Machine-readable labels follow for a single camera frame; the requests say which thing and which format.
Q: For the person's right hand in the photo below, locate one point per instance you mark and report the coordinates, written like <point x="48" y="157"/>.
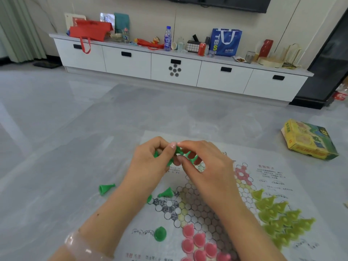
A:
<point x="214" y="176"/>

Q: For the person's left hand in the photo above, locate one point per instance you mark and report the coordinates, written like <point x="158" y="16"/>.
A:
<point x="146" y="165"/>

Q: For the checkers board sheet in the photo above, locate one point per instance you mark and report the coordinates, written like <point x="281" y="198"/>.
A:
<point x="141" y="214"/>

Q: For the group of pink game pieces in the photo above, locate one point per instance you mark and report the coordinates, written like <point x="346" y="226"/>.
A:
<point x="199" y="240"/>

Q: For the yellow-green cone game pieces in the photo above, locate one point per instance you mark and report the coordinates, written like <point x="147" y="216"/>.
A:
<point x="272" y="212"/>

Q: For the person's left forearm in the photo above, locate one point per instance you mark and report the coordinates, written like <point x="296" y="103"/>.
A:
<point x="108" y="220"/>

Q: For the yellow green cardboard box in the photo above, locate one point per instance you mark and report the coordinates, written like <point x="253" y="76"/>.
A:
<point x="307" y="141"/>

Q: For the white TV cabinet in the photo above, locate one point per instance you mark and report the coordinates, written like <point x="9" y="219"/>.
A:
<point x="127" y="65"/>

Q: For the open snack bag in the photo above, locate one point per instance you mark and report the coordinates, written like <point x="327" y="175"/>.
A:
<point x="240" y="60"/>

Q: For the red folded umbrella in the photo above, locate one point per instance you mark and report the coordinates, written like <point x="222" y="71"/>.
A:
<point x="148" y="44"/>

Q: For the white paper cup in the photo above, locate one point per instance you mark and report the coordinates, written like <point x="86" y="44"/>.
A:
<point x="174" y="46"/>

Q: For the small glass jar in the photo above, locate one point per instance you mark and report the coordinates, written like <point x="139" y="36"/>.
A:
<point x="211" y="53"/>

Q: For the glass cup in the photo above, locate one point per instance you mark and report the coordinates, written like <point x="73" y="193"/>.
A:
<point x="250" y="57"/>

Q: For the small cartoon doll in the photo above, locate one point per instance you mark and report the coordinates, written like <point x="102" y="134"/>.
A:
<point x="155" y="40"/>

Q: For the blue-label water bottle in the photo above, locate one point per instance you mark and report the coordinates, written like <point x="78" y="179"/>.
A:
<point x="167" y="40"/>

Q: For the round wooden box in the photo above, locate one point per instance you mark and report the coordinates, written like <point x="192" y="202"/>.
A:
<point x="270" y="62"/>

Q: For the black white checkered box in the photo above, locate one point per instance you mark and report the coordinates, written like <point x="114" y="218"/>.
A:
<point x="193" y="46"/>

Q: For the red soda can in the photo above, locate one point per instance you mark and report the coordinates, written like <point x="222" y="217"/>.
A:
<point x="201" y="49"/>

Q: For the blue tote bag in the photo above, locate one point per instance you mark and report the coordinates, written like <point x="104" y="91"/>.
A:
<point x="225" y="46"/>

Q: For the small pink-capped bottle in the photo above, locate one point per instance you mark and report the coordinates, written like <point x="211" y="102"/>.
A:
<point x="126" y="35"/>

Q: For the red vase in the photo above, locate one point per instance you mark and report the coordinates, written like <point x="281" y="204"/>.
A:
<point x="266" y="48"/>

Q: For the black floor mat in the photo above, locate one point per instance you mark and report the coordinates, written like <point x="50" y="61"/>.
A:
<point x="46" y="65"/>

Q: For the teal cloth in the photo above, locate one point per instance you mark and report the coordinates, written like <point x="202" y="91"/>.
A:
<point x="121" y="23"/>

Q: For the red fabric bag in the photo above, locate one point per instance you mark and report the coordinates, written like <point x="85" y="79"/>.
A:
<point x="89" y="31"/>

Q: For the red-label cola bottle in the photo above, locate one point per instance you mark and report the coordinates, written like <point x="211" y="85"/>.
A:
<point x="340" y="96"/>

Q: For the black glass cabinet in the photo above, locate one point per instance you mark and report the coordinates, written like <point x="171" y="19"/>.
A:
<point x="326" y="73"/>

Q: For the white printed card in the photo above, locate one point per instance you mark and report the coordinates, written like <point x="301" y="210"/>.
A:
<point x="107" y="17"/>

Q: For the black television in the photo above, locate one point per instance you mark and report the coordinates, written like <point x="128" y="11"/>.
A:
<point x="231" y="2"/>

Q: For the grey-green curtain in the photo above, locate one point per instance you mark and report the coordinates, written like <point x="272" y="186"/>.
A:
<point x="16" y="29"/>

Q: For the beige picture frame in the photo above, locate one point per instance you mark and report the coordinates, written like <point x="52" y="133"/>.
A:
<point x="69" y="21"/>

